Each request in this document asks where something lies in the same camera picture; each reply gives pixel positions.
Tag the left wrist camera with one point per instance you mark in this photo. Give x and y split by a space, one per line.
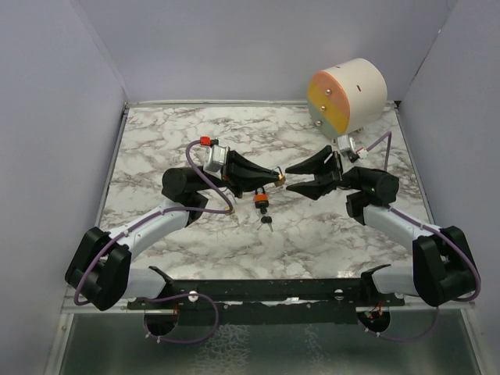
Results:
215 154

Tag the round pastel drawer cabinet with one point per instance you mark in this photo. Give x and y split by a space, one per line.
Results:
344 98

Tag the orange black padlock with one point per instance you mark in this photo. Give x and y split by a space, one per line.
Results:
261 201

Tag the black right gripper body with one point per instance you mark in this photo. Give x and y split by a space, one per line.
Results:
335 166

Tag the brass long-shackle padlock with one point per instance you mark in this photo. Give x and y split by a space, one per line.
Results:
281 177

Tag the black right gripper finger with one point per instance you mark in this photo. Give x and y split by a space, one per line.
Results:
321 163
318 187

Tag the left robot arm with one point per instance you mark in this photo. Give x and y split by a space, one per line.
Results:
100 271

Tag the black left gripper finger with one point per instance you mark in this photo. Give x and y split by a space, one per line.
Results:
251 182
243 166

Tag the black keys of orange padlock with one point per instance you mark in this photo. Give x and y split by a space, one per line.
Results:
266 221

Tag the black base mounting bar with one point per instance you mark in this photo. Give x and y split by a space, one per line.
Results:
265 301

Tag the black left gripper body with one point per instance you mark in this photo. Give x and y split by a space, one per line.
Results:
231 178

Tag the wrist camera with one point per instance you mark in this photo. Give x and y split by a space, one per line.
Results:
215 154
348 149

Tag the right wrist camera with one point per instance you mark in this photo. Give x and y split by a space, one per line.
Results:
348 149

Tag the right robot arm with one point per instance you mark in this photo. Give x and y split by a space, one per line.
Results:
442 267

